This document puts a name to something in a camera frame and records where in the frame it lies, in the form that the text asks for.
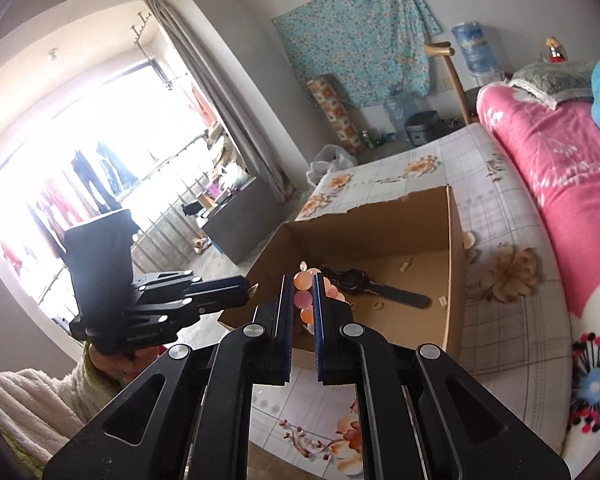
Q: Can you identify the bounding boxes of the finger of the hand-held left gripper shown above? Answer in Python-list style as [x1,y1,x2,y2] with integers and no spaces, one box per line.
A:
[132,292,250,325]
[132,270,251,294]

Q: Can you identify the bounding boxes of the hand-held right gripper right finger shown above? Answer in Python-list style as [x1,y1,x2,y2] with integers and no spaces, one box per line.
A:
[312,272,573,480]

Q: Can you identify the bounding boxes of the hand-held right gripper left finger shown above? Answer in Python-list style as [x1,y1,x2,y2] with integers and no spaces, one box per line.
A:
[42,274,297,480]

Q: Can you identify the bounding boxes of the pink orange bead bracelet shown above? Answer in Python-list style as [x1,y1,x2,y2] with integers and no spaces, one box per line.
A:
[292,260,353,336]

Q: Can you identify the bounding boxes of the square smartwatch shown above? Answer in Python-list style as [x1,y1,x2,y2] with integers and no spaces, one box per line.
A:
[320,266,431,311]

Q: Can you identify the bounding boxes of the brown cardboard box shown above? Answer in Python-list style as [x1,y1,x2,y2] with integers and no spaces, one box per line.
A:
[217,185,467,367]

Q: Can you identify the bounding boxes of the person's left forearm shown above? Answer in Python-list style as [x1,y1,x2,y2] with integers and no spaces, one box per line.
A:
[0,347,113,480]

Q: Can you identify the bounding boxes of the person's left hand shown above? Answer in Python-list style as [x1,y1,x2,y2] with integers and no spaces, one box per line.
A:
[87,346,157,387]

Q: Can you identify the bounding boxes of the grey cabinet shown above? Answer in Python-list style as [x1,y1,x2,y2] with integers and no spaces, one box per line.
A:
[201,177,283,266]

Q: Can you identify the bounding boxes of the hanging red clothes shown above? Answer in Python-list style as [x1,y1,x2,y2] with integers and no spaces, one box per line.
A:
[0,175,96,266]

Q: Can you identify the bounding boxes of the hanging dark clothes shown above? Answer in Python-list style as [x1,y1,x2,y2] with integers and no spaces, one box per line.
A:
[70,142,136,211]

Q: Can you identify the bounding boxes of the metal window railing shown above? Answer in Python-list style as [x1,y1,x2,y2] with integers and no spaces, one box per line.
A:
[37,140,231,306]

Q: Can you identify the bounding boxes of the white plastic bag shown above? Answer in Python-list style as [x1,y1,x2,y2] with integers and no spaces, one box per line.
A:
[306,144,358,188]

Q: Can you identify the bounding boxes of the grey curtain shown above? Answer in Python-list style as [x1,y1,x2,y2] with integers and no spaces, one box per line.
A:
[145,0,296,203]

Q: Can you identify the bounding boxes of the floral checked tablecloth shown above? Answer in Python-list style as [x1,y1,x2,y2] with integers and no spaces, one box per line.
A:
[247,122,578,480]

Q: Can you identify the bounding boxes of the floral patterned roll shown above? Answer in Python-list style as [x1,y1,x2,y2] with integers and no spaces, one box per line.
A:
[307,74,363,156]

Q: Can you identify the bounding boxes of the grey rice cooker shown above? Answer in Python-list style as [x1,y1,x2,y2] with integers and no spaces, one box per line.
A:
[405,111,441,148]

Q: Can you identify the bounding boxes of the clear empty water jug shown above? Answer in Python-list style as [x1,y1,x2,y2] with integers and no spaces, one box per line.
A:
[384,92,421,136]

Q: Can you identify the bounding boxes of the wooden chair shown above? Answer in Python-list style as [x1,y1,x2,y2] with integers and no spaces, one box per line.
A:
[422,41,481,126]

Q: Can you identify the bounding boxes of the pink floral blanket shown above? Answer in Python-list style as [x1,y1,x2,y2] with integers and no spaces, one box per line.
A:
[475,85,600,480]

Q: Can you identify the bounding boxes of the blue water jug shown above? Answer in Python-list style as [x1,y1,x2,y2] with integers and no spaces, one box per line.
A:
[451,21,498,78]

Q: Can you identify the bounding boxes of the grey lace-trimmed pillow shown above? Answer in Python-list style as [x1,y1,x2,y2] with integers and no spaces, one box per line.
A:
[510,57,600,111]

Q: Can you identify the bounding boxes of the small red doll figurine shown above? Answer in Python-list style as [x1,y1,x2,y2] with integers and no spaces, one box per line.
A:
[545,36,568,63]

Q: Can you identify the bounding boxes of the wall coat hook rack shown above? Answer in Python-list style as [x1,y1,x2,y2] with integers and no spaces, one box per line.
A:
[130,10,153,43]

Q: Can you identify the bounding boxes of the teal floral wall cloth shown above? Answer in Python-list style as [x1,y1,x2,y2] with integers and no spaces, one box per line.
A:
[272,0,441,108]

